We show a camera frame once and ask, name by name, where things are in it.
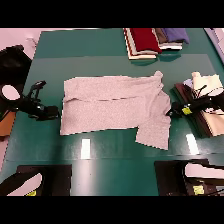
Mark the grey-brown garment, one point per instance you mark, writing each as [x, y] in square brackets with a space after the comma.
[161, 35]

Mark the cream garment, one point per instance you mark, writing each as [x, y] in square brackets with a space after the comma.
[208, 81]

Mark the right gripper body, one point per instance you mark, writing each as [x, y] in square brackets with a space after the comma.
[180, 109]

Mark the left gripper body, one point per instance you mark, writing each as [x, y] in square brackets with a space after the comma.
[49, 112]

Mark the purple garment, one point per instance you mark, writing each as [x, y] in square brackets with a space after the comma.
[176, 35]

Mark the grey T-shirt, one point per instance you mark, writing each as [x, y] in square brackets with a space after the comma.
[110, 103]

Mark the red garment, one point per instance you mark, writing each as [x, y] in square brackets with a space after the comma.
[145, 40]

